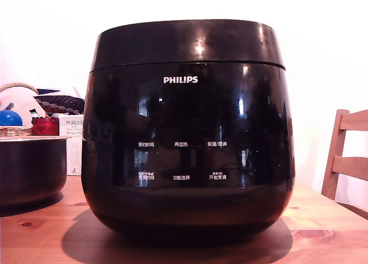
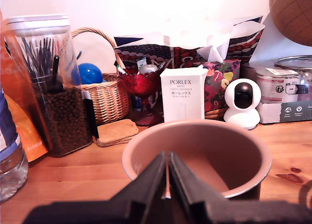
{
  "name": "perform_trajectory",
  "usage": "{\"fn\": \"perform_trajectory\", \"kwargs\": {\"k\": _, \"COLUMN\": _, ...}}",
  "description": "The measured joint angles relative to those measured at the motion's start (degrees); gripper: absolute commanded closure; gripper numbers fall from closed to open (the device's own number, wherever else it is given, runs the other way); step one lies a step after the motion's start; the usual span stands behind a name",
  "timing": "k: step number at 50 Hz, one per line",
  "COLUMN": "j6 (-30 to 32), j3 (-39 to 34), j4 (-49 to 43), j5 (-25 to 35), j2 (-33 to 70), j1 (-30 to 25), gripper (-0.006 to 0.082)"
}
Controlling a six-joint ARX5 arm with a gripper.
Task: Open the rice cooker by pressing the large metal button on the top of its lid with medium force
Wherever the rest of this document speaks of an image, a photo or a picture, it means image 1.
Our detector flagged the black Philips rice cooker body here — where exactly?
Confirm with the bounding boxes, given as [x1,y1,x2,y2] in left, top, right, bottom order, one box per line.
[81,61,296,245]

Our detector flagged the black rice cooker lid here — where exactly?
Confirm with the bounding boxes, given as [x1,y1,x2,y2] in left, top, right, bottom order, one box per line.
[89,18,286,73]

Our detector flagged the white Porlex box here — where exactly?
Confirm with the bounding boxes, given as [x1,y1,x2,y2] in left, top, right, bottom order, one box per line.
[58,114,85,177]

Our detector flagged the dark dotted patterned cloth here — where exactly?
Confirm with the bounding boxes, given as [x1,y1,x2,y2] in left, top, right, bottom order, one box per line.
[33,87,86,116]

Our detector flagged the red scalloped container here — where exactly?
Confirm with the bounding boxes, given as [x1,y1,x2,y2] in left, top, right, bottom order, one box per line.
[30,117,60,136]

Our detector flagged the wooden chair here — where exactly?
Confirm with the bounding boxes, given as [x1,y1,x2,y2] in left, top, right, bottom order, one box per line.
[321,109,368,221]

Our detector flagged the dark inner cooking pot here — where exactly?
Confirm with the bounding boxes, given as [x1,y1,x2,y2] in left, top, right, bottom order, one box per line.
[0,135,71,209]

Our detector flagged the white cloth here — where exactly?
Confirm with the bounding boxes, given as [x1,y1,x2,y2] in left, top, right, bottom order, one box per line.
[0,87,47,118]

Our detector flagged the woven wicker basket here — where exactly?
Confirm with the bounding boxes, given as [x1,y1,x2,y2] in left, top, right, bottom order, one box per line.
[0,82,47,138]

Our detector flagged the blue ball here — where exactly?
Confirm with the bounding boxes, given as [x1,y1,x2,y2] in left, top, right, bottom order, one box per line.
[0,109,24,127]

